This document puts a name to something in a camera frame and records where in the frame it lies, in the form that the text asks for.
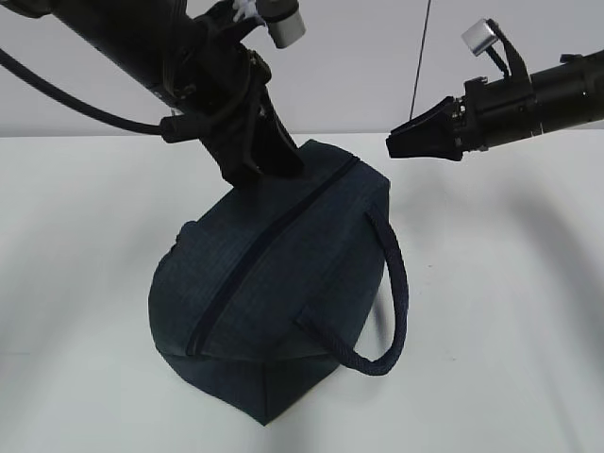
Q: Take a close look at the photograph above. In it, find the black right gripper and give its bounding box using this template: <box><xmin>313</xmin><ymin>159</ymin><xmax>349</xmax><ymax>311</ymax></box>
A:
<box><xmin>386</xmin><ymin>76</ymin><xmax>543</xmax><ymax>161</ymax></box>

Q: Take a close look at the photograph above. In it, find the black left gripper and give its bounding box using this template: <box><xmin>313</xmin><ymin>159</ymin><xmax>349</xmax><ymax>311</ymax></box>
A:
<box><xmin>159</xmin><ymin>13</ymin><xmax>304</xmax><ymax>188</ymax></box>

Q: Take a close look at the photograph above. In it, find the dark blue lunch bag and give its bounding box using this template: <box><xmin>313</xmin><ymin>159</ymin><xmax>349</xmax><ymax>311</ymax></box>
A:
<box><xmin>148</xmin><ymin>141</ymin><xmax>409</xmax><ymax>425</ymax></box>

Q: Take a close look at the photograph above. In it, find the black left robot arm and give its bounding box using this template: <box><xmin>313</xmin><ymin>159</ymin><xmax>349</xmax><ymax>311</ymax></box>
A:
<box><xmin>1</xmin><ymin>0</ymin><xmax>306</xmax><ymax>187</ymax></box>

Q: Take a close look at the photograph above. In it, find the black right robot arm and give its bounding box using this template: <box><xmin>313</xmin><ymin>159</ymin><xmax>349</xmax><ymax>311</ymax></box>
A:
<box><xmin>386</xmin><ymin>51</ymin><xmax>603</xmax><ymax>161</ymax></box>

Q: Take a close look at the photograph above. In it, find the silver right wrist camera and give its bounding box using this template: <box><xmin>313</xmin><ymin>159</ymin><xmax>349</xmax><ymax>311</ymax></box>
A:
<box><xmin>461</xmin><ymin>17</ymin><xmax>531</xmax><ymax>81</ymax></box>

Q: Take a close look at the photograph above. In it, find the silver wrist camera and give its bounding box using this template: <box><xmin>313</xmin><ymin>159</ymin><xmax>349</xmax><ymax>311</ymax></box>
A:
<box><xmin>461</xmin><ymin>17</ymin><xmax>531</xmax><ymax>81</ymax></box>
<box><xmin>231</xmin><ymin>0</ymin><xmax>306</xmax><ymax>49</ymax></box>

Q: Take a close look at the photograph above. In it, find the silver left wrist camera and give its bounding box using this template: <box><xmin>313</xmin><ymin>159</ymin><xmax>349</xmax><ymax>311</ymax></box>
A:
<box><xmin>231</xmin><ymin>0</ymin><xmax>306</xmax><ymax>49</ymax></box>

